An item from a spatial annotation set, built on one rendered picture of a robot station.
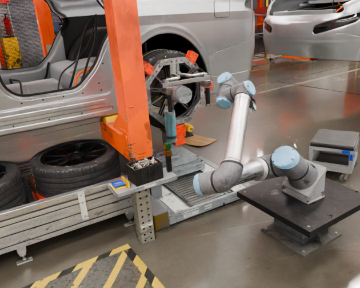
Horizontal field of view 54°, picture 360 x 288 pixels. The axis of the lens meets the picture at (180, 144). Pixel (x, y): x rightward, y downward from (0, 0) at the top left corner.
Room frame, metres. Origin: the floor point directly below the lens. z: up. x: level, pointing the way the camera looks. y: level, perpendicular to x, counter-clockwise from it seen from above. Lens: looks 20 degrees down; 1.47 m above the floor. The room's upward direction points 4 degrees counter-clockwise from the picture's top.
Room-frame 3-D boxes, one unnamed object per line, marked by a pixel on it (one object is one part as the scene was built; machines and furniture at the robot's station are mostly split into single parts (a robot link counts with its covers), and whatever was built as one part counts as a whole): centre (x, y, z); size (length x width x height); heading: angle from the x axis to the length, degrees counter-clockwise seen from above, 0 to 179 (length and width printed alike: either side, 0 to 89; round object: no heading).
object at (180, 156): (3.04, 0.09, 0.32); 0.40 x 0.30 x 0.28; 118
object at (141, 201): (2.10, 0.29, 0.21); 0.10 x 0.10 x 0.42; 28
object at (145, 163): (2.13, 0.24, 0.51); 0.20 x 0.14 x 0.13; 122
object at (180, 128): (2.92, 0.03, 0.48); 0.16 x 0.12 x 0.17; 28
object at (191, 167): (3.04, 0.09, 0.13); 0.50 x 0.36 x 0.10; 118
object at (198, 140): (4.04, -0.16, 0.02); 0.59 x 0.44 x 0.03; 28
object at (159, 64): (2.89, 0.01, 0.85); 0.54 x 0.07 x 0.54; 118
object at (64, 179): (2.57, 0.81, 0.39); 0.66 x 0.66 x 0.24
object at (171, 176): (2.12, 0.26, 0.44); 0.43 x 0.17 x 0.03; 118
